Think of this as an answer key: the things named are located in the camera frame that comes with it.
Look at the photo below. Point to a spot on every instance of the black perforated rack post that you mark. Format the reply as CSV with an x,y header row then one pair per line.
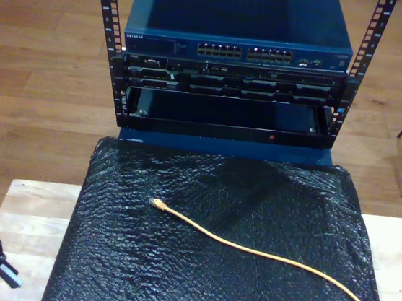
x,y
377,25
110,9

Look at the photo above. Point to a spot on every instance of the blue network switch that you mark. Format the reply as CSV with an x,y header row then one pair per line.
x,y
238,16

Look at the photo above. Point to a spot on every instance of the black rack shelf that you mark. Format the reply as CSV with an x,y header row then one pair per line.
x,y
225,129

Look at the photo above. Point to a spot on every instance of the black rack server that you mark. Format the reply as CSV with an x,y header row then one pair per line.
x,y
230,85

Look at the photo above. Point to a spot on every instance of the blue metal base panel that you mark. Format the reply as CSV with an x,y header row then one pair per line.
x,y
187,143

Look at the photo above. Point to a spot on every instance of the black bubble mat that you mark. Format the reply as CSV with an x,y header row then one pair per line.
x,y
173,263

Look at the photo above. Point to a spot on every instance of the small red round light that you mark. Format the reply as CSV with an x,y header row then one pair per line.
x,y
271,137

